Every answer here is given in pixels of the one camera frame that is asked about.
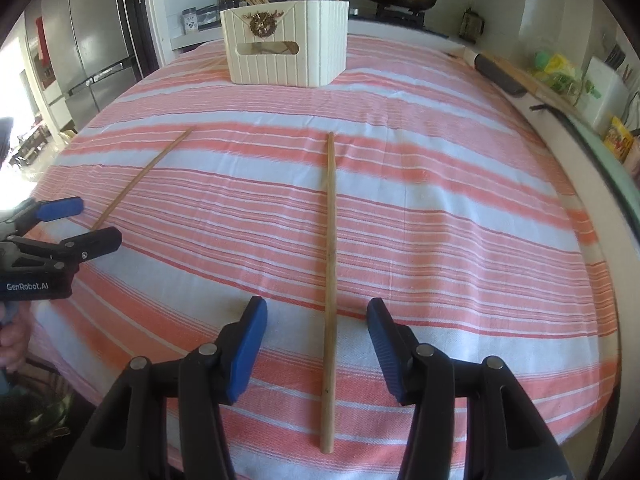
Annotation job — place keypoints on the wooden cutting board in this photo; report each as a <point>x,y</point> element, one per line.
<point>540,89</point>

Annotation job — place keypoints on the black rimmed green tray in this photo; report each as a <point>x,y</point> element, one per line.
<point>590,135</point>

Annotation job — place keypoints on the red white striped cloth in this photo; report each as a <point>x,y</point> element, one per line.
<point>425,210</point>

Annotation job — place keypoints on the person's left hand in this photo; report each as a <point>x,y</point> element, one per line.
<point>15,342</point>

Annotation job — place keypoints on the steel refrigerator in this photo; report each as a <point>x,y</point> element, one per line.
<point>90,35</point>

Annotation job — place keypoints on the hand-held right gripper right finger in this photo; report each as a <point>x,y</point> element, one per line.
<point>387,355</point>

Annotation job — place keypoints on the yellow snack packet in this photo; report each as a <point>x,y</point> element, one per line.
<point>619,140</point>

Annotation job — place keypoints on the white plastic box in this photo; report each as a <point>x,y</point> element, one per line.
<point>605,95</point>

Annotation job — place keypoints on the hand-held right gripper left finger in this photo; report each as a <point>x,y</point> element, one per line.
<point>247,350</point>

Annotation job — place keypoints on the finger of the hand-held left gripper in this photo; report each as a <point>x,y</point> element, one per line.
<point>97,244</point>
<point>60,208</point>

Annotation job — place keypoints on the glass pitcher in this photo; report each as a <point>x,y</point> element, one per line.
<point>471,25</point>

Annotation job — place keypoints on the black gas stove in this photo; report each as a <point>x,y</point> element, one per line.
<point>400,17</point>

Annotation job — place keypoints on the red fridge sticker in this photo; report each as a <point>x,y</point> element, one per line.
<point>44,50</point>

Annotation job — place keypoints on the dark low table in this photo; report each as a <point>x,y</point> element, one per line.
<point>30,142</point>

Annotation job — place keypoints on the printed storage jar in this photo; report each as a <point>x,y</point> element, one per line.
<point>192,19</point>

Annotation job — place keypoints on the white ribbed storage box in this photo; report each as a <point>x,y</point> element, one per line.
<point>310,45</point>

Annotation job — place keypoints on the black padded mat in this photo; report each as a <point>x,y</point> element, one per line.
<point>500,74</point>

